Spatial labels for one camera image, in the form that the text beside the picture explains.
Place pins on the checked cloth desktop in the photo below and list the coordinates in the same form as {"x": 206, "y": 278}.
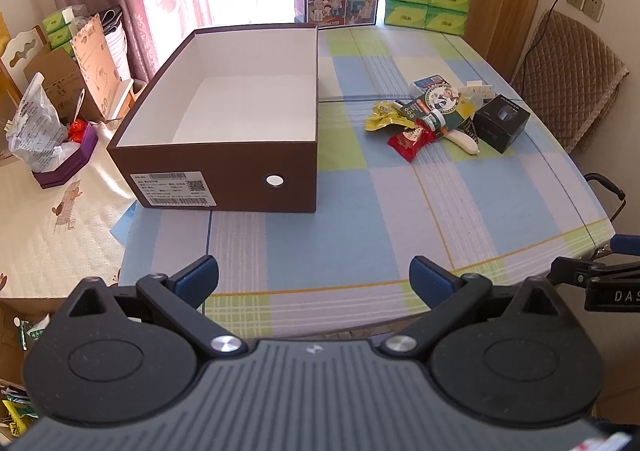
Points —
{"x": 350, "y": 231}

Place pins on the black metal frame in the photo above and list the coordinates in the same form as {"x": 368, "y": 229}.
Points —
{"x": 612, "y": 188}

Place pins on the stack of white buckets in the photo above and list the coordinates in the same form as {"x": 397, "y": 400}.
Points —
{"x": 117, "y": 46}

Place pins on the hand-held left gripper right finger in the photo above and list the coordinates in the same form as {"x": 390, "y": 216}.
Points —
{"x": 430, "y": 276}

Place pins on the brown storage box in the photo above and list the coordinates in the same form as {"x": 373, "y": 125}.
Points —
{"x": 225, "y": 171}

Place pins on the open cardboard box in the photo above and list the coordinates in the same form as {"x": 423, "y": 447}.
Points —
{"x": 20, "y": 331}

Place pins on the yellow snack packet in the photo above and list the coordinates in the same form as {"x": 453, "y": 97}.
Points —
{"x": 382, "y": 118}

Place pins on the brown cardboard box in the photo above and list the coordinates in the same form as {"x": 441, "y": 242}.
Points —
{"x": 55, "y": 76}

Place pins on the small black box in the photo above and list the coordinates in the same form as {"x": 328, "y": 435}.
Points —
{"x": 500, "y": 123}

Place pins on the red snack packet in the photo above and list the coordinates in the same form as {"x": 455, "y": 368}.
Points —
{"x": 410, "y": 143}

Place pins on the purple box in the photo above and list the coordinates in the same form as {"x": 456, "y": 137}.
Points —
{"x": 75, "y": 166}

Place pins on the white toothbrush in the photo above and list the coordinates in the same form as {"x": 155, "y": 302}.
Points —
{"x": 465, "y": 141}

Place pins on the green lip balm card pack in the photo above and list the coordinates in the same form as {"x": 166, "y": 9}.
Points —
{"x": 440, "y": 98}

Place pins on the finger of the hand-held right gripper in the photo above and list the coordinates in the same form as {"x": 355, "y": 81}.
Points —
{"x": 625, "y": 245}
{"x": 575, "y": 273}

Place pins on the white plastic clip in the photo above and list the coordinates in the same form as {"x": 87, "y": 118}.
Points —
{"x": 477, "y": 91}

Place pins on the light blue paper sheet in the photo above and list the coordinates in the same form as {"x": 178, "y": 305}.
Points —
{"x": 122, "y": 231}

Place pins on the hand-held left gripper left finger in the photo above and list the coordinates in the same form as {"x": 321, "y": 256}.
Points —
{"x": 197, "y": 276}

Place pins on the cream printed cloth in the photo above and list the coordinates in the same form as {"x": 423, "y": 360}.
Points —
{"x": 50, "y": 231}

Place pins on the clear plastic bag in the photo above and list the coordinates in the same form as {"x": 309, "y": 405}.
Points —
{"x": 35, "y": 126}

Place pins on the blue label floss box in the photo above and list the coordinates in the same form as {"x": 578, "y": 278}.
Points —
{"x": 430, "y": 81}

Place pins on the red ornament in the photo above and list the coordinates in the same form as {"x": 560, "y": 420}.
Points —
{"x": 76, "y": 130}

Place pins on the chair with brown quilted cover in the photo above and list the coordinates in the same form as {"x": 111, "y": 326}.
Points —
{"x": 570, "y": 71}

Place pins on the single green tissue pack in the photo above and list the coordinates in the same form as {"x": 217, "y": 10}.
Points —
{"x": 60, "y": 20}
{"x": 61, "y": 38}

